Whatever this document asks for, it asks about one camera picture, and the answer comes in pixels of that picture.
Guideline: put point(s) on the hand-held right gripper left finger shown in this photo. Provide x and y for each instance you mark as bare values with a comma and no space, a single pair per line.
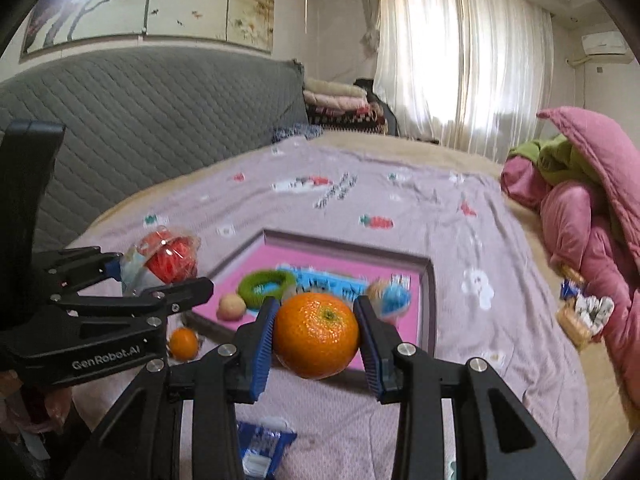
262,345

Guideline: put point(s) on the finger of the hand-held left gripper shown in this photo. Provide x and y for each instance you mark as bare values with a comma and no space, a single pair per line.
80,265
150,300

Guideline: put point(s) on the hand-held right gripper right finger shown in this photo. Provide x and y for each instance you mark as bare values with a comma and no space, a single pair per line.
371,350

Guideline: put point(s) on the plastic-wrapped snack cup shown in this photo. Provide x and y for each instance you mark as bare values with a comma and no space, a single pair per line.
397,301
167,257

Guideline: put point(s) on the tan walnut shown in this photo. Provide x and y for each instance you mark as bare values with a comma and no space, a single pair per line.
231,307

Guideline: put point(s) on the small orange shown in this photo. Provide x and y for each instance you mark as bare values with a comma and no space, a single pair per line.
317,335

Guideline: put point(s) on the large orange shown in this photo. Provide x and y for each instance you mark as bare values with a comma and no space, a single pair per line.
184,344

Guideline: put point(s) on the brown cardboard box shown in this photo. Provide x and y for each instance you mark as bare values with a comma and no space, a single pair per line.
425,280

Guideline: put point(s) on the blue snack packet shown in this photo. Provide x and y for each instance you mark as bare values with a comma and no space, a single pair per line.
262,447

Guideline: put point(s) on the person's left hand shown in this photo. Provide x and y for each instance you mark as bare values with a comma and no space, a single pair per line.
55,405

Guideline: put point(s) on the strawberry bear printed blanket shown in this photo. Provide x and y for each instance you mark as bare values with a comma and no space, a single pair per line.
440,220

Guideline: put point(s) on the grey quilted headboard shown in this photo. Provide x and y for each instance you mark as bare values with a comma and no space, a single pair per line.
150,120

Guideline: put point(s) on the snack wrappers near quilt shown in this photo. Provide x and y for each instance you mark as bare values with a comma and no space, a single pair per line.
570,325

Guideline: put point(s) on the small blue wrapper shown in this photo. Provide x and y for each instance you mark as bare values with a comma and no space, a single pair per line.
570,290

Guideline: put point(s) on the blue knit cloth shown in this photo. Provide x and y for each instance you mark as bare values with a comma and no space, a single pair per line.
295,132

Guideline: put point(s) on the white patterned wrapper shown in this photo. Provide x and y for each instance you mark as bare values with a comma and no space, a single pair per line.
595,312

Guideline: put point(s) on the checkered folded blanket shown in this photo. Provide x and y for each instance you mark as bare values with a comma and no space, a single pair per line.
350,119

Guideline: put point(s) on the beige bed sheet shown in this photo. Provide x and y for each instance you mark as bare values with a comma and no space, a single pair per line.
600,410

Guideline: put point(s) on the pink quilt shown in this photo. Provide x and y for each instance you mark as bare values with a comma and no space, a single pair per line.
575,210

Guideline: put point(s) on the pink folded blanket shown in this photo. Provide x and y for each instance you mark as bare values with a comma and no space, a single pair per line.
332,101

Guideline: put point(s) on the green blanket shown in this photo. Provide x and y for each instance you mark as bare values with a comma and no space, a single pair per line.
555,160

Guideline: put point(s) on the cream folded blanket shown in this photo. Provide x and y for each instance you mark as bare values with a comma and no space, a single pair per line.
332,87

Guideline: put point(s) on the dark bag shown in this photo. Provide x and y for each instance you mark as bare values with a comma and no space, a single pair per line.
364,84

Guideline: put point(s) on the white sheer curtain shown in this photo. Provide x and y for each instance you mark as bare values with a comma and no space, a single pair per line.
460,60

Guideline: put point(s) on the white air conditioner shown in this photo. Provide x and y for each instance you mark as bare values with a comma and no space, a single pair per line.
605,47

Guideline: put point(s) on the floral wall painting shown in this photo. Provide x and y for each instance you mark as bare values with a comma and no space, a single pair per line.
150,5

